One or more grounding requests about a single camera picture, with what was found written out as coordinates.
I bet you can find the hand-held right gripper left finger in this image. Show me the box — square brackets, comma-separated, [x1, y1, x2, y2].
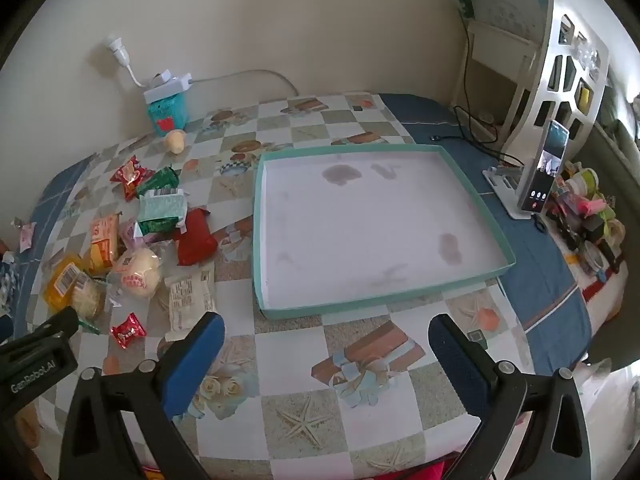
[59, 311, 227, 480]

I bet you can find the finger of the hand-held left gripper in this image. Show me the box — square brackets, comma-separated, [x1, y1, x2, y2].
[0, 306, 80, 358]

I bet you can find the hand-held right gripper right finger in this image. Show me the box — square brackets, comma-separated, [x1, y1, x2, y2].
[427, 313, 593, 480]

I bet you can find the rice cracker packet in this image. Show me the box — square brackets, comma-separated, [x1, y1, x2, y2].
[70, 275, 108, 333]

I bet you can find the yellow clear cake packet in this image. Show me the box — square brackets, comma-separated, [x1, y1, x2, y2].
[42, 255, 88, 311]

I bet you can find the white snack packet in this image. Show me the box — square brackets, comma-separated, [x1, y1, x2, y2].
[164, 265, 217, 343]

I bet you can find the small red candy packet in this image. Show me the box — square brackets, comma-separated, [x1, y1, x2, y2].
[110, 312, 147, 349]

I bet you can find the orange snack packet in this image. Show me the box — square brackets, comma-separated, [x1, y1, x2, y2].
[85, 212, 122, 275]

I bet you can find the round steamed cake packet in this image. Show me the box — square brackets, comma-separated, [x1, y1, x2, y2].
[107, 246, 163, 306]

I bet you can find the dark red snack packet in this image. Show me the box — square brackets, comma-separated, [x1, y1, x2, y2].
[176, 208, 218, 267]

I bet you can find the light green snack packet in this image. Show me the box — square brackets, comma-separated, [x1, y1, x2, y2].
[136, 187, 190, 236]

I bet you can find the teal shallow cardboard tray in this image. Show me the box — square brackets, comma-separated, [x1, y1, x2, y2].
[251, 143, 517, 321]

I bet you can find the dark green snack packet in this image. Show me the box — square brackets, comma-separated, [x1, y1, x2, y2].
[136, 166, 181, 198]

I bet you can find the red cloth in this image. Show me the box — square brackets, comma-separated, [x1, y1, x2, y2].
[350, 455, 451, 480]

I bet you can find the checkered printed tablecloth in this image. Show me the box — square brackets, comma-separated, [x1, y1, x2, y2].
[10, 91, 538, 476]

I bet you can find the blue cloth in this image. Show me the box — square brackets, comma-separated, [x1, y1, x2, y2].
[12, 92, 596, 376]

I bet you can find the pile of craft supplies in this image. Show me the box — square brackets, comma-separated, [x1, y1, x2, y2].
[547, 160, 628, 281]

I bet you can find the smartphone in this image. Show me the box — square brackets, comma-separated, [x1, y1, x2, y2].
[520, 120, 571, 213]

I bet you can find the green tape roll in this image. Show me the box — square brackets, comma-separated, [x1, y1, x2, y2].
[575, 167, 601, 192]

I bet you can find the teal cardboard box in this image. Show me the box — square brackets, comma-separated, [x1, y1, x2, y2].
[145, 92, 190, 137]

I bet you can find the white cutout rack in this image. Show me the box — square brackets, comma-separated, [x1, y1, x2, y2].
[500, 0, 611, 161]

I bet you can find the white side table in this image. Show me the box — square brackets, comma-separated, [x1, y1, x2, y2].
[465, 15, 541, 131]

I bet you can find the black cable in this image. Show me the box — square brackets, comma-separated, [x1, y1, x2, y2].
[432, 25, 526, 166]

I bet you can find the white power cable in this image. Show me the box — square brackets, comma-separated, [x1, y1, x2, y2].
[190, 70, 301, 98]

